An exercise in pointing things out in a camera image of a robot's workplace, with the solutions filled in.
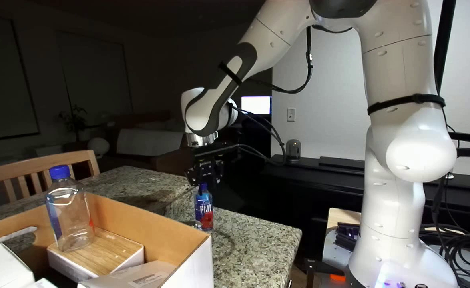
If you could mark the Fiji water bottle blue cap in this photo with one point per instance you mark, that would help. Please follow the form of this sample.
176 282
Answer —
67 214
203 210

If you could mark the small orange part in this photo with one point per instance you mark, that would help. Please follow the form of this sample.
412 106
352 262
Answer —
337 278

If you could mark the black stand pole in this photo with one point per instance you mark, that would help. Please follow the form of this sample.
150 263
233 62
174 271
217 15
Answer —
444 42

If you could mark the light wooden slat-back chair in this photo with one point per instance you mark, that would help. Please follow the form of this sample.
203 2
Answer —
21 166

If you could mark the glowing computer monitor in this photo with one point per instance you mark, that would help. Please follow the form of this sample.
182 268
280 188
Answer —
256 105

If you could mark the dark potted plant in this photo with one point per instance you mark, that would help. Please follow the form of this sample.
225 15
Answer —
75 121

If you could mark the white rectangular bin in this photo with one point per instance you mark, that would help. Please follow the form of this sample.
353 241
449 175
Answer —
149 143

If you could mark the white wall light switch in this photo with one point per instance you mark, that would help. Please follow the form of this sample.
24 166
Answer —
289 114

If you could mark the small light side table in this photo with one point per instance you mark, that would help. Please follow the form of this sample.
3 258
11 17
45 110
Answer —
340 215

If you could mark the grey glass jar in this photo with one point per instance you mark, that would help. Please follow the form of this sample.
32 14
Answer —
292 151

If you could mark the black low cabinet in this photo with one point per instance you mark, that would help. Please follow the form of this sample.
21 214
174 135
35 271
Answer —
308 185

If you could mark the brown sofa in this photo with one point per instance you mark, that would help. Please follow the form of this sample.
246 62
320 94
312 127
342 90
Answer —
160 162

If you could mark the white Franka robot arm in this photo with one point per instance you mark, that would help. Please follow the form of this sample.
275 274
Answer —
400 214

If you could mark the large white cardboard box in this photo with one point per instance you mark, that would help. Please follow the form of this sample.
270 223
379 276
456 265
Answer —
192 266

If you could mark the black flat device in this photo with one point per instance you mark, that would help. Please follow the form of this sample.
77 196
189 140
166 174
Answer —
340 162

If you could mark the white round pot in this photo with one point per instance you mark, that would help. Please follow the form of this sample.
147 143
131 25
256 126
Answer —
99 146

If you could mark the white box with wooden lid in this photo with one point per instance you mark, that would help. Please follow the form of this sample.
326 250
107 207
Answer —
112 250

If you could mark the purple black gadget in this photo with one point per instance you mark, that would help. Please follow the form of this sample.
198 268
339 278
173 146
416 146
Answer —
347 234

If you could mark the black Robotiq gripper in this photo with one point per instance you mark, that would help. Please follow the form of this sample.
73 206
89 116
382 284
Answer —
206 169

